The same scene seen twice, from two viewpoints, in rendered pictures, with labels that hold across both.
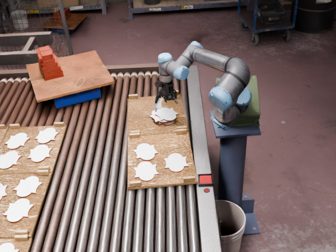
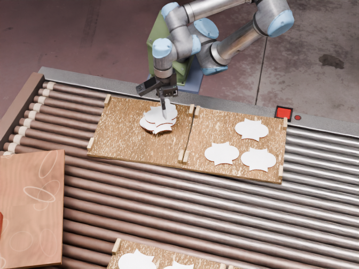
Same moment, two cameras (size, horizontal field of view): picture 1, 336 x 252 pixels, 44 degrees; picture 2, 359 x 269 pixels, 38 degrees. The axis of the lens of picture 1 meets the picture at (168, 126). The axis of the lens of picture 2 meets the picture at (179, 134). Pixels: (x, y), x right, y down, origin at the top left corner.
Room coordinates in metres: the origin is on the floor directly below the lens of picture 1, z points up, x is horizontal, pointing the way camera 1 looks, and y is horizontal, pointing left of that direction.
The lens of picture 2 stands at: (1.57, 1.50, 2.66)
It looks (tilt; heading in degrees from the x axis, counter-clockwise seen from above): 49 degrees down; 285
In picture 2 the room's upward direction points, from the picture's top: 1 degrees counter-clockwise
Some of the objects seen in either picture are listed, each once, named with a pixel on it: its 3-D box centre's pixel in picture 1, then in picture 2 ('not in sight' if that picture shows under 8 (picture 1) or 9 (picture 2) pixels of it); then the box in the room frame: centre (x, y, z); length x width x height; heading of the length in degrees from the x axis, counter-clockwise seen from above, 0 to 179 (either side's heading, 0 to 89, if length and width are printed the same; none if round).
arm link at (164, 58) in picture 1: (165, 64); (163, 54); (2.03, -0.01, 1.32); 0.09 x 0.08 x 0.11; 38
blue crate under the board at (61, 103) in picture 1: (73, 86); not in sight; (2.45, 0.62, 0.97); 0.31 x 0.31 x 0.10; 21
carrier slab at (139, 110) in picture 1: (156, 114); (142, 130); (2.12, 0.07, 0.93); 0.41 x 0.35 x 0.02; 4
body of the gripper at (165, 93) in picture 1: (167, 89); (165, 83); (2.02, -0.01, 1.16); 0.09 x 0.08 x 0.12; 28
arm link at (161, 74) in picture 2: (166, 76); (163, 68); (2.03, -0.01, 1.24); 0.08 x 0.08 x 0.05
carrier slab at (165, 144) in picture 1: (160, 158); (236, 143); (1.70, 0.05, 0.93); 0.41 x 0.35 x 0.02; 2
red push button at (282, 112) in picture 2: (205, 180); (283, 113); (1.52, -0.17, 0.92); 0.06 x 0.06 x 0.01; 88
